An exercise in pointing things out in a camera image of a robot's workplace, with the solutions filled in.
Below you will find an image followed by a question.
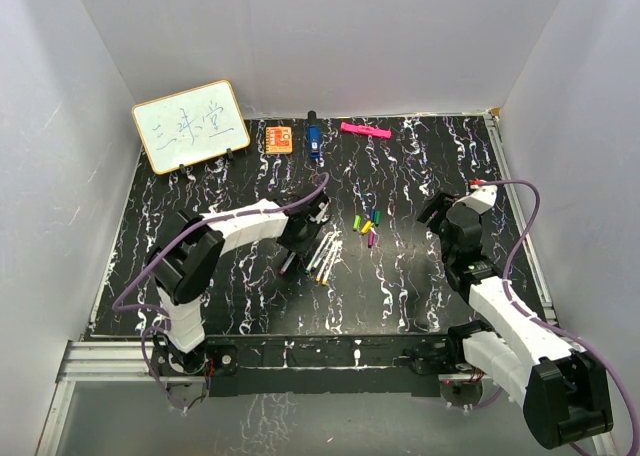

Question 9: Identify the orange small notebook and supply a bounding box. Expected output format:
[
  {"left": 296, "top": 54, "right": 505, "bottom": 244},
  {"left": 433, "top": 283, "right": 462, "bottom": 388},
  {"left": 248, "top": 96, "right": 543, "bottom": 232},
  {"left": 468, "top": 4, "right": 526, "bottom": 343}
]
[{"left": 265, "top": 126, "right": 293, "bottom": 154}]

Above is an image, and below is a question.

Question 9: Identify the aluminium frame rail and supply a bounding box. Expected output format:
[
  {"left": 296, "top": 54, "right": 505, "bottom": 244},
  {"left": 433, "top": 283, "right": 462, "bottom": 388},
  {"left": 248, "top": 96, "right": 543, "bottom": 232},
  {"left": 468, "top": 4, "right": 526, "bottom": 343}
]
[{"left": 34, "top": 338, "right": 166, "bottom": 456}]

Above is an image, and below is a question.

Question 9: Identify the orange tipped white pen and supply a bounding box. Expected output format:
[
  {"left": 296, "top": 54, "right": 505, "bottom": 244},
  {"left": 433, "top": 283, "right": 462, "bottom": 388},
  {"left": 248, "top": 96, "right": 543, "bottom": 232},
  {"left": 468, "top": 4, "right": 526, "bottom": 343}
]
[{"left": 318, "top": 240, "right": 342, "bottom": 285}]

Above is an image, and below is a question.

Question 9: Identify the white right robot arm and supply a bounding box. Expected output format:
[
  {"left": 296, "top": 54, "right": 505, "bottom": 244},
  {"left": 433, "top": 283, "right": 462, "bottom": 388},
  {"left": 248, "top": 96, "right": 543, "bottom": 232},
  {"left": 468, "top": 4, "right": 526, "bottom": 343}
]
[{"left": 418, "top": 185, "right": 614, "bottom": 449}]

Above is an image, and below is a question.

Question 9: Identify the small whiteboard with writing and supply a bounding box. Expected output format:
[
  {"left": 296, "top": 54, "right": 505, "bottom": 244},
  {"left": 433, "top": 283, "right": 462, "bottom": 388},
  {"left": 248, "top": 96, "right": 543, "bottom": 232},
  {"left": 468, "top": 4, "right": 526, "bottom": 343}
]
[{"left": 131, "top": 80, "right": 251, "bottom": 175}]

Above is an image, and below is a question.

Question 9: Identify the pink plastic clip bar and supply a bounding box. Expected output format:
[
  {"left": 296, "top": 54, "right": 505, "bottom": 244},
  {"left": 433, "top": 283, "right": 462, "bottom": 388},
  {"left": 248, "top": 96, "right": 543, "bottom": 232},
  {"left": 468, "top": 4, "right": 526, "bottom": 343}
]
[{"left": 340, "top": 122, "right": 392, "bottom": 139}]

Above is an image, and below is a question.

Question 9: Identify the yellow pen cap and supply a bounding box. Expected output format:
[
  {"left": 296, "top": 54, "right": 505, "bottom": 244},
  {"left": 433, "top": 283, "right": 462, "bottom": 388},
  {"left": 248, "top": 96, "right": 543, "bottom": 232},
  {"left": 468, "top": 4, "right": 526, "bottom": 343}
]
[{"left": 360, "top": 220, "right": 373, "bottom": 235}]

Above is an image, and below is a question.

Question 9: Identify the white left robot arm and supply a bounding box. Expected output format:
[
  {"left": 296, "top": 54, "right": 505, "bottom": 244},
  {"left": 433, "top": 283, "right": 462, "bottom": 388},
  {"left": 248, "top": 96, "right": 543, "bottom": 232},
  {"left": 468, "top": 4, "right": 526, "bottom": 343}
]
[{"left": 149, "top": 193, "right": 329, "bottom": 375}]

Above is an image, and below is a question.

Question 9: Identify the yellow tipped white pen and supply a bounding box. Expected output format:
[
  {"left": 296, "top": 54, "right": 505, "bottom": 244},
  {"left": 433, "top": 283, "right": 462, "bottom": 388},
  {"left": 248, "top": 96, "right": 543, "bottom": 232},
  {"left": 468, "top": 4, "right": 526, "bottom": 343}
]
[{"left": 316, "top": 239, "right": 341, "bottom": 284}]

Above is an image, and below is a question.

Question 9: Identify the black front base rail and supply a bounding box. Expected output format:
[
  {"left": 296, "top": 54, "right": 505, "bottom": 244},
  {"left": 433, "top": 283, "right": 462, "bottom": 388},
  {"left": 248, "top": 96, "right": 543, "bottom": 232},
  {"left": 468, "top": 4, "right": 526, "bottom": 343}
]
[{"left": 148, "top": 334, "right": 491, "bottom": 400}]

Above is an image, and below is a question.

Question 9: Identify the blue tipped white pen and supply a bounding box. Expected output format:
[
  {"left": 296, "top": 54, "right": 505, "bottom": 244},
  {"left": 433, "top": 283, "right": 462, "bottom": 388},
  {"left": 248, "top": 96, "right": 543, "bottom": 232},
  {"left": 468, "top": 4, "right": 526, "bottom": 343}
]
[{"left": 311, "top": 232, "right": 338, "bottom": 272}]

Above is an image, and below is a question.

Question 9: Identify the blue stapler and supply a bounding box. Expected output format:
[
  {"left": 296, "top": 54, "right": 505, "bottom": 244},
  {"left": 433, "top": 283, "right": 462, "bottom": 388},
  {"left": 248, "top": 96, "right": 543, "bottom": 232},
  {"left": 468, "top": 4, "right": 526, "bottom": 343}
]
[{"left": 306, "top": 110, "right": 322, "bottom": 160}]

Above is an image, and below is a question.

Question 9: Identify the green white pen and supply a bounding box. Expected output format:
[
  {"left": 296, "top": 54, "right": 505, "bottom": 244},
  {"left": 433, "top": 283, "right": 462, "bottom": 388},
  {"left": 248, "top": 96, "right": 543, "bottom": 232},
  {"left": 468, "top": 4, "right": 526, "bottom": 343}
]
[{"left": 305, "top": 232, "right": 333, "bottom": 274}]

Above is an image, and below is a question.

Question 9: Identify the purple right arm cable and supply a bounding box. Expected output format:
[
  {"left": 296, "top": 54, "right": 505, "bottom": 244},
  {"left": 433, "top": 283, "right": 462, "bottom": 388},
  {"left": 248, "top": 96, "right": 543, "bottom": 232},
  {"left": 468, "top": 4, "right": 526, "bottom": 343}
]
[{"left": 469, "top": 178, "right": 640, "bottom": 456}]

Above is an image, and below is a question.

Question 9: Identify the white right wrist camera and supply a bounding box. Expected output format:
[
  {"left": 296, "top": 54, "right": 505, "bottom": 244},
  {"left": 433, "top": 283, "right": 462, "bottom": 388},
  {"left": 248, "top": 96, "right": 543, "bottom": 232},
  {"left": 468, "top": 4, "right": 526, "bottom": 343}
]
[{"left": 466, "top": 180, "right": 498, "bottom": 214}]

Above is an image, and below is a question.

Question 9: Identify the purple white pen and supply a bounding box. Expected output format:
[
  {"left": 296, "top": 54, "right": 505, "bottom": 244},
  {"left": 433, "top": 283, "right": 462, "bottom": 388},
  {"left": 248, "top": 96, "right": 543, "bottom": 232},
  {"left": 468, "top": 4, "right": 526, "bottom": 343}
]
[{"left": 279, "top": 252, "right": 296, "bottom": 275}]

